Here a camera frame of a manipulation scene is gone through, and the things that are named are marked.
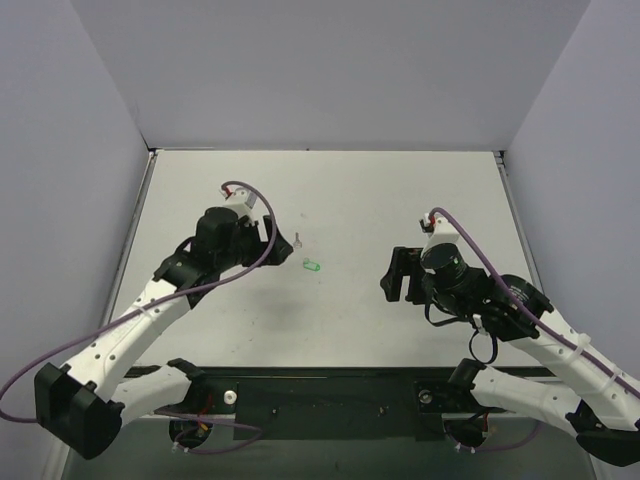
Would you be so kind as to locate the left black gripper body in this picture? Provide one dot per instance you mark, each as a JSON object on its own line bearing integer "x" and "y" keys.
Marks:
{"x": 267, "y": 239}

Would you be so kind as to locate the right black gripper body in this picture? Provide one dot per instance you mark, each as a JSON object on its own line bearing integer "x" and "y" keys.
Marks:
{"x": 413, "y": 276}

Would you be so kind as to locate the green key tag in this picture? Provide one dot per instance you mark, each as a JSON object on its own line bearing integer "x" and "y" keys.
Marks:
{"x": 311, "y": 265}

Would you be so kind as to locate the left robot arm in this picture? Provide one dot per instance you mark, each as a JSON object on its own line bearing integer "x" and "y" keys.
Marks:
{"x": 88, "y": 400}

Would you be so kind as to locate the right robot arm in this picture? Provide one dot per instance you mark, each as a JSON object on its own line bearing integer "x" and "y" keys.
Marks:
{"x": 595, "y": 402}

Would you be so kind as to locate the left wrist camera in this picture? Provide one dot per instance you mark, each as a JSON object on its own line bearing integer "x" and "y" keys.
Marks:
{"x": 241, "y": 201}

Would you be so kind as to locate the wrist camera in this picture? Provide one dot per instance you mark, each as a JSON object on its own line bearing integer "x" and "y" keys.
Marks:
{"x": 438, "y": 230}
{"x": 241, "y": 201}

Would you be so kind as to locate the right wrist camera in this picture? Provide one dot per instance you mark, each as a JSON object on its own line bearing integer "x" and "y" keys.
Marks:
{"x": 438, "y": 230}

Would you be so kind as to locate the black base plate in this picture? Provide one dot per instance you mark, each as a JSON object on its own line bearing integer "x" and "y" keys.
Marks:
{"x": 331, "y": 403}

